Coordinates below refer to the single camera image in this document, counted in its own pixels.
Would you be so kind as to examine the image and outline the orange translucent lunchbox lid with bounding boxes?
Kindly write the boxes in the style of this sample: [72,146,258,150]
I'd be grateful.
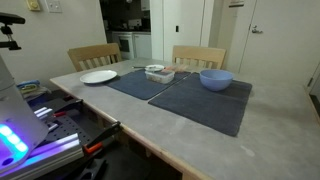
[163,64,193,74]

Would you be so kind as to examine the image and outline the blue bowl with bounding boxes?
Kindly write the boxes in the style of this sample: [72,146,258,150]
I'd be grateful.
[199,69,234,92]

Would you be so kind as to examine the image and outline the dark blue placemat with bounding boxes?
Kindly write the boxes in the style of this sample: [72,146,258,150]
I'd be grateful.
[147,72,253,138]
[106,68,192,101]

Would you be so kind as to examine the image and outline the metal spoon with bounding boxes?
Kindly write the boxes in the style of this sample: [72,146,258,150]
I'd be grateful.
[131,65,157,70]

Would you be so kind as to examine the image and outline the white kitchen cabinet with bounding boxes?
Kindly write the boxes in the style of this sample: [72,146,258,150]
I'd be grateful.
[133,32,153,60]

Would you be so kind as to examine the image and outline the light wooden chair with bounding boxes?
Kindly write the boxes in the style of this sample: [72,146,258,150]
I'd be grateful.
[171,45,227,70]
[67,42,123,73]

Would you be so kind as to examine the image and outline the white oven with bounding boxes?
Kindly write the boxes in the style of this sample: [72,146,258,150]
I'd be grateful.
[111,31,136,61]

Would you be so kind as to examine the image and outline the large white plate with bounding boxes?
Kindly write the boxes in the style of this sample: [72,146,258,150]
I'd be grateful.
[79,69,118,85]

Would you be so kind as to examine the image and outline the white closet door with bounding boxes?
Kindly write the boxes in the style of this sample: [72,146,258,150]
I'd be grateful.
[149,0,215,64]

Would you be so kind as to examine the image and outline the black clamp jaw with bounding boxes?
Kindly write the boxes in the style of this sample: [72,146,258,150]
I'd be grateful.
[75,157,108,180]

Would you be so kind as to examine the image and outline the short silver metal bars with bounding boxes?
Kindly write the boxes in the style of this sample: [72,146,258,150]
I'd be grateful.
[33,106,59,132]

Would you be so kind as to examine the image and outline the black clamp orange handle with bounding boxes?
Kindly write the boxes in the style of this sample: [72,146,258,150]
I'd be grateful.
[83,121,122,155]
[52,98,84,118]

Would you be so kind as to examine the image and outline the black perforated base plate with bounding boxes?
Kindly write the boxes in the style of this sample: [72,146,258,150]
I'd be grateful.
[41,114,95,148]

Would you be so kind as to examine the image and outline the silver lever door handle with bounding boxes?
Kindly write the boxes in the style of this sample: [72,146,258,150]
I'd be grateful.
[251,24,264,35]

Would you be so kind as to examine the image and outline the wall sign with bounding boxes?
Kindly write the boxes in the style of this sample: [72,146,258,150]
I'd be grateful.
[228,0,245,8]

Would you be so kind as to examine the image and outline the aluminium frame rail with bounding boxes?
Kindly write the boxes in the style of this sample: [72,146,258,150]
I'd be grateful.
[0,132,84,180]

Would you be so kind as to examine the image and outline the white light switch plate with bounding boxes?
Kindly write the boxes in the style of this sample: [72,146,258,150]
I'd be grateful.
[44,0,63,14]

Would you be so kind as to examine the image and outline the yellowed wall thermostat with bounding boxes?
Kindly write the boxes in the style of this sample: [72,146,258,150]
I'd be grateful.
[26,0,42,12]

